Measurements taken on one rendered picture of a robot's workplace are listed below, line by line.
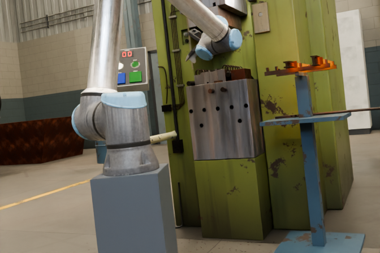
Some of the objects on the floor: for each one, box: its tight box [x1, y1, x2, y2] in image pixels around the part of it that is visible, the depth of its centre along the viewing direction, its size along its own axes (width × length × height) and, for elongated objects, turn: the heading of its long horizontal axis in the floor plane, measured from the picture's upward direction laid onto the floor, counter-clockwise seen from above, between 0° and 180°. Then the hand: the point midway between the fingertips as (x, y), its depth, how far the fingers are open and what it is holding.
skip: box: [0, 116, 84, 165], centre depth 885 cm, size 120×189×85 cm
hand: (195, 54), depth 229 cm, fingers open, 14 cm apart
